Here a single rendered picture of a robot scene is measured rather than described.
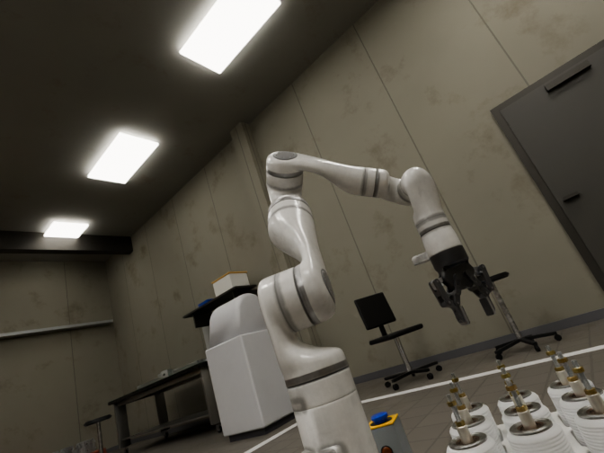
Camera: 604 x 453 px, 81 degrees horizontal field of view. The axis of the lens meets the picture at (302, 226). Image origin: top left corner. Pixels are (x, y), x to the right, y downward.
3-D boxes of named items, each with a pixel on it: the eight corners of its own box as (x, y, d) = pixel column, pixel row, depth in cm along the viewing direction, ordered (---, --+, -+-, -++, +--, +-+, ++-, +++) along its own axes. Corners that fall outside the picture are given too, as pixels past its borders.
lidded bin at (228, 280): (251, 286, 537) (247, 270, 546) (232, 288, 508) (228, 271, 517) (233, 296, 561) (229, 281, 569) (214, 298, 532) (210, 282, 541)
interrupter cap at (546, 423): (501, 436, 68) (500, 431, 68) (527, 421, 71) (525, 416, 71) (537, 439, 61) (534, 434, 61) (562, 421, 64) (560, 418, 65)
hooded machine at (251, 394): (275, 417, 392) (244, 305, 435) (315, 408, 357) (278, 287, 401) (221, 445, 336) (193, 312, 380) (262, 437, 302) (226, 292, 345)
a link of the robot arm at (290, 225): (303, 191, 69) (260, 209, 70) (324, 286, 46) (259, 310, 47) (320, 226, 74) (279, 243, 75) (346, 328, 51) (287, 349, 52)
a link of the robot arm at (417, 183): (457, 217, 75) (445, 231, 83) (427, 158, 80) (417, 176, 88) (427, 228, 75) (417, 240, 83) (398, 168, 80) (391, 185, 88)
